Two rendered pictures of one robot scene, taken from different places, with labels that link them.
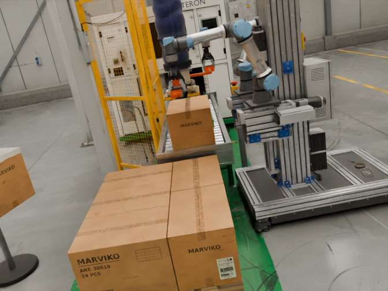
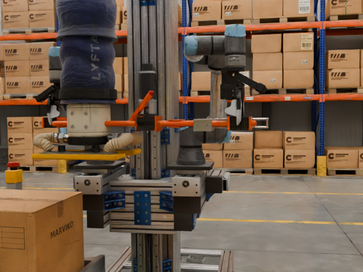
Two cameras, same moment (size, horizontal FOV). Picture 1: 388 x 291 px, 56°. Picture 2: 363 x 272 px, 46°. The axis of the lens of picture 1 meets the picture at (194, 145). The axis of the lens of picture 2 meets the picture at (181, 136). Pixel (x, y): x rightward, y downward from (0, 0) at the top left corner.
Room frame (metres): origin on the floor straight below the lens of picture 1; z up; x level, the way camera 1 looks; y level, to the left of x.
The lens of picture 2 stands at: (2.33, 1.64, 1.32)
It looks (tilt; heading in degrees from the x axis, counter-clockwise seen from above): 3 degrees down; 280
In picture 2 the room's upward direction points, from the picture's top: 1 degrees counter-clockwise
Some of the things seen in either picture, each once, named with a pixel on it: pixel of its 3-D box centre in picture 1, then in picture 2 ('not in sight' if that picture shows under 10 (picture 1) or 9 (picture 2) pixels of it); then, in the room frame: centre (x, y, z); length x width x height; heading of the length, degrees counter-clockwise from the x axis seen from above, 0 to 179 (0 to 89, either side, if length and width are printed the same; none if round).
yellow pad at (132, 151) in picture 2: (193, 89); (99, 148); (3.00, -0.08, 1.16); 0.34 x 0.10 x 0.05; 177
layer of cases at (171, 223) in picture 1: (162, 217); not in sight; (2.44, 0.33, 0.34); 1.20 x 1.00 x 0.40; 178
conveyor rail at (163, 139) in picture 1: (166, 129); not in sight; (4.29, 0.29, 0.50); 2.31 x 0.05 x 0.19; 178
